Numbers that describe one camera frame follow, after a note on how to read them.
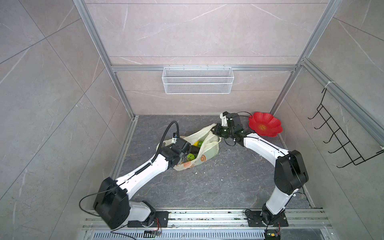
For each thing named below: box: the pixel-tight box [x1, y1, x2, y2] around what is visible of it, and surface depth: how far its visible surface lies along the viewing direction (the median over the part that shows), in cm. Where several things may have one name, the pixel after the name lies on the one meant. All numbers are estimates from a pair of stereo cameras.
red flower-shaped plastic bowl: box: [248, 112, 283, 138], surface depth 117 cm
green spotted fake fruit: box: [186, 153, 196, 161], surface depth 91 cm
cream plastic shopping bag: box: [157, 139, 165, 153], surface depth 57 cm
